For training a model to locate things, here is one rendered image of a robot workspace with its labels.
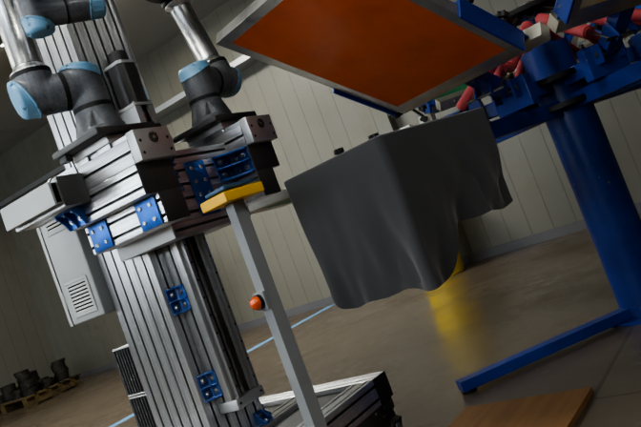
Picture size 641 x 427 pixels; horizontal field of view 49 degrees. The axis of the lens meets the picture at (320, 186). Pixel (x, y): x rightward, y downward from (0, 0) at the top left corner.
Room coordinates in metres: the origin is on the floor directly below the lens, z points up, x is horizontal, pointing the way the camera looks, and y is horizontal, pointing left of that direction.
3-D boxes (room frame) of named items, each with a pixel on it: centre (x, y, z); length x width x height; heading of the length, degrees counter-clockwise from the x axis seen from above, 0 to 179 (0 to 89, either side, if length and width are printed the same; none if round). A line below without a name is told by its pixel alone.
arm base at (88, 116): (2.09, 0.55, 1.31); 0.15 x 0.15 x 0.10
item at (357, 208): (2.00, -0.05, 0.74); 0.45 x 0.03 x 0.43; 41
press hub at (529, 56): (2.89, -1.06, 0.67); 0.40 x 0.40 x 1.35
